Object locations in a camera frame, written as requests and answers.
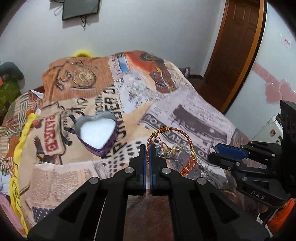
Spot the brown wooden door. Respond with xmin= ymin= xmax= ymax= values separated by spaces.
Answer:
xmin=200 ymin=1 xmax=266 ymax=113

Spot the purple heart-shaped tin box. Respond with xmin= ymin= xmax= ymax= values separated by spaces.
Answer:
xmin=75 ymin=111 xmax=118 ymax=158

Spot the newspaper print bed quilt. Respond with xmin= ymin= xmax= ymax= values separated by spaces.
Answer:
xmin=0 ymin=50 xmax=269 ymax=241

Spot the green patterned bag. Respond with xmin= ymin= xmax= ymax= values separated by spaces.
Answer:
xmin=0 ymin=78 xmax=20 ymax=118

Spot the small black wall monitor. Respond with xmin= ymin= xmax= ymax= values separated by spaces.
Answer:
xmin=62 ymin=0 xmax=100 ymax=21

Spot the yellow blanket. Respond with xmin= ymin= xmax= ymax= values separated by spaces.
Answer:
xmin=9 ymin=113 xmax=39 ymax=235

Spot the white wardrobe sliding door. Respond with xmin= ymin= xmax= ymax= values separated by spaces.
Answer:
xmin=226 ymin=3 xmax=295 ymax=140

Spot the yellow pillow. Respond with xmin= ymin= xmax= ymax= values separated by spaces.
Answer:
xmin=73 ymin=49 xmax=94 ymax=58

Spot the red gold braided bracelet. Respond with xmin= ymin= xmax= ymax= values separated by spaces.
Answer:
xmin=146 ymin=126 xmax=199 ymax=177

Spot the red cord blue bead bracelet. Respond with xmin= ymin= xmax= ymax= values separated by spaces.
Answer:
xmin=154 ymin=138 xmax=182 ymax=160

